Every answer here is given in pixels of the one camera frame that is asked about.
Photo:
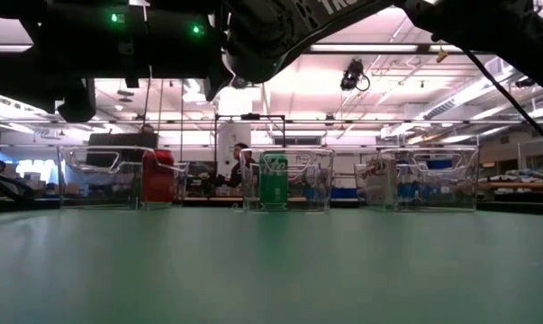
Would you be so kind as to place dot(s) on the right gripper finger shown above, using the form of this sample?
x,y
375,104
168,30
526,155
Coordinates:
x,y
19,78
10,8

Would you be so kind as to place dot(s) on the green table mat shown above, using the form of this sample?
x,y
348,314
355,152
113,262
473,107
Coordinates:
x,y
271,270

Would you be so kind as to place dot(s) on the red Coke can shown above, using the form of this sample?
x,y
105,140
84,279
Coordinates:
x,y
158,180

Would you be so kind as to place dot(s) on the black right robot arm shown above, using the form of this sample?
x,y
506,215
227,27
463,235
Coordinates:
x,y
262,40

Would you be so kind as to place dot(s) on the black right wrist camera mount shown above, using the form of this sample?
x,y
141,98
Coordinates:
x,y
77,103

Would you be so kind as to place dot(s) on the black overhead camera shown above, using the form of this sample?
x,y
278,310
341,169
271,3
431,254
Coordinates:
x,y
351,76

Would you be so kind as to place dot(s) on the black slanted bar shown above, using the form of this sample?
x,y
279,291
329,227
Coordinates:
x,y
7,185

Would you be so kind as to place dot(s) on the clear plastic bin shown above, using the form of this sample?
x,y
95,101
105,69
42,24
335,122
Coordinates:
x,y
95,189
314,193
446,193

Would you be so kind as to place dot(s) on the yellow hanging tag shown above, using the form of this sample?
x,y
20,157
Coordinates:
x,y
441,55

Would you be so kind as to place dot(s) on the silver Diet Coke can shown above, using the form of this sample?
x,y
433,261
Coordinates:
x,y
379,189

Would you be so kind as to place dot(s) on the green Sprite can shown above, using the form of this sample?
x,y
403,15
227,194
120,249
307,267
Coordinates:
x,y
273,184

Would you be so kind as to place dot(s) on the black monitor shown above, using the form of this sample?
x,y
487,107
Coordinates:
x,y
131,140

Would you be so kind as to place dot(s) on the wooden workbench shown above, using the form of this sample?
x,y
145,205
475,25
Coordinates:
x,y
518,185

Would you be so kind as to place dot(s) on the fluorescent ceiling light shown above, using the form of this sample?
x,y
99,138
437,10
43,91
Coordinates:
x,y
5,47
363,47

